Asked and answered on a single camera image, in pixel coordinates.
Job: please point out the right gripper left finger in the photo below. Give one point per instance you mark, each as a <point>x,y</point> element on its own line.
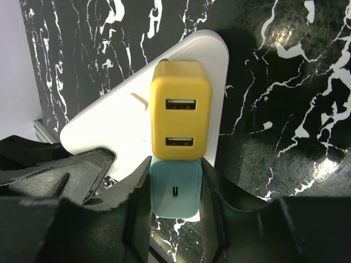
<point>113,226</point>

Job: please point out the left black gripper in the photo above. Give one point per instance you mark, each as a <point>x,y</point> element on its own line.
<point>37,169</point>

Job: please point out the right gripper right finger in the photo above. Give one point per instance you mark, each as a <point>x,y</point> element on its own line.
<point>239,227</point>

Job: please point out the white triangular socket adapter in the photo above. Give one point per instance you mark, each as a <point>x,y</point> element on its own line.
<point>119,120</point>

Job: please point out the light teal USB-C charger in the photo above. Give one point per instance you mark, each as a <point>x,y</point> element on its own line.
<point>175,188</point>

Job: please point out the yellow USB charger plug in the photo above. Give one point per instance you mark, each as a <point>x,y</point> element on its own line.
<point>180,100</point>

